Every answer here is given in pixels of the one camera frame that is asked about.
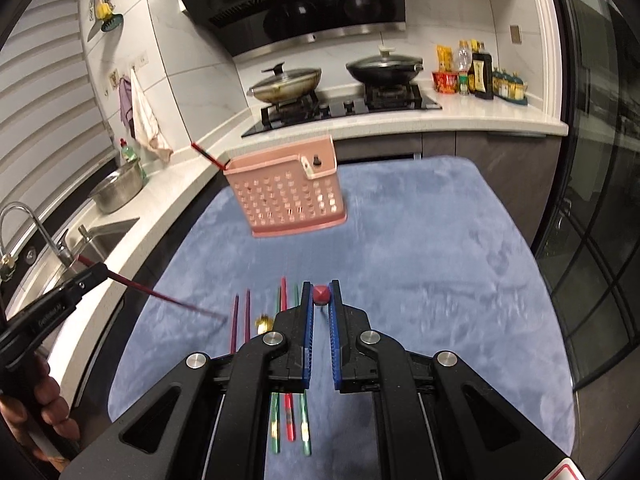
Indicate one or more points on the gold spoon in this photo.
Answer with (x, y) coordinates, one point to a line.
(261, 323)

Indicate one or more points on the green chopstick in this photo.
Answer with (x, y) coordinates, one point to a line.
(305, 425)
(275, 425)

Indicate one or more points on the hanging grey utensil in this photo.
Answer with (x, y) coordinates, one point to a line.
(93, 27)

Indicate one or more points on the red spoon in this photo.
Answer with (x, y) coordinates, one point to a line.
(320, 294)

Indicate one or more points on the pink perforated utensil basket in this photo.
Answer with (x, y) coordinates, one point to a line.
(285, 200)

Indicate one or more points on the stainless steel sink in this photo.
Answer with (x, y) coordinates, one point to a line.
(105, 240)

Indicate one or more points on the blue plush mat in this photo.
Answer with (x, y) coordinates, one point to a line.
(425, 270)

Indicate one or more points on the white pink towel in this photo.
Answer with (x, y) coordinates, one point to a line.
(150, 120)

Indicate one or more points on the dark red chopstick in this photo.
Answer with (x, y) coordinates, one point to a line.
(150, 291)

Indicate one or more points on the black framed glass door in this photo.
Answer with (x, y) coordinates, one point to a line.
(600, 160)

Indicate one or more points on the small green jar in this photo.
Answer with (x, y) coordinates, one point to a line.
(465, 85)

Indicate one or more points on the black gas stove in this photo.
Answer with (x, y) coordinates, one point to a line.
(345, 107)

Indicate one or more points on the chrome faucet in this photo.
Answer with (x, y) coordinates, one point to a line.
(45, 232)

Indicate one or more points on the white window blinds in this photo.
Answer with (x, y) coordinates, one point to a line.
(45, 110)

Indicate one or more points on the glass pan lid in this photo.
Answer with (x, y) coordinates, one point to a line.
(285, 79)

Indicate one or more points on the purple chopstick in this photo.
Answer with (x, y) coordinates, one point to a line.
(246, 315)
(233, 325)

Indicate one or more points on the teal yellow dish brush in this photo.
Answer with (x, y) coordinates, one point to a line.
(108, 16)

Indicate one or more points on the teal spice jar rack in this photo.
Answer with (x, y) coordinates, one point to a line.
(510, 86)

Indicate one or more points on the glass wok lid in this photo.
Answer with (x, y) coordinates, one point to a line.
(382, 60)

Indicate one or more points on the grey wall switch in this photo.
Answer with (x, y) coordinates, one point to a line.
(515, 34)

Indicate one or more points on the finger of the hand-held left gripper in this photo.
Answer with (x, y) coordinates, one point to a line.
(85, 282)

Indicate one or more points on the chrome soap dispenser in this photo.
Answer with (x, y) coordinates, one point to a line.
(83, 234)

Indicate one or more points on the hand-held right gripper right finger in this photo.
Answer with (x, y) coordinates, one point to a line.
(334, 350)

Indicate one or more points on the black range hood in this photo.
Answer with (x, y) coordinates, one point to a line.
(300, 5)

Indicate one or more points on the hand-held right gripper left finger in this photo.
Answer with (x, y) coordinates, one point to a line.
(307, 340)

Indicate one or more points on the white wall outlet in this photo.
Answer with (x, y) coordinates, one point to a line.
(143, 58)

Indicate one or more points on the black wok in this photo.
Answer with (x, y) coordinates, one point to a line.
(385, 76)

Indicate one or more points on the gold wall outlet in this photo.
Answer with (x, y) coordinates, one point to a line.
(114, 78)

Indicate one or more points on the clear plastic bottle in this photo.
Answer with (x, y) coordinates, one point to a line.
(464, 57)

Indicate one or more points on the dark soy sauce bottle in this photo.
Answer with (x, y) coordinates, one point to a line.
(482, 75)

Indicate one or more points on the green dish soap bottle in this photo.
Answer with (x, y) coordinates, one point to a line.
(128, 152)

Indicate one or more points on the dark kitchen cabinet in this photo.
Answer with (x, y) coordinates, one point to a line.
(500, 170)

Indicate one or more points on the person's left hand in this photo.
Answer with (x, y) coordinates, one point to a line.
(47, 400)

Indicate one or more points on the white kitchen countertop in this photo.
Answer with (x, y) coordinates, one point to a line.
(500, 115)

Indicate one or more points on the red black chopstick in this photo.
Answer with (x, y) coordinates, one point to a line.
(207, 154)

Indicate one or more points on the yellow seasoning packet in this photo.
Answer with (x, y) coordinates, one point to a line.
(443, 57)

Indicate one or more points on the purple cloth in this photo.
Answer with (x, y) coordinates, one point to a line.
(125, 102)

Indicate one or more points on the stainless steel bowl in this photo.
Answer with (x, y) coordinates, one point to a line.
(115, 191)

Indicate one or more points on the red instant noodle cup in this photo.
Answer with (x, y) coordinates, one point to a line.
(445, 82)

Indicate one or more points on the bronze frying pan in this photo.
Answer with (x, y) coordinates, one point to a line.
(285, 94)

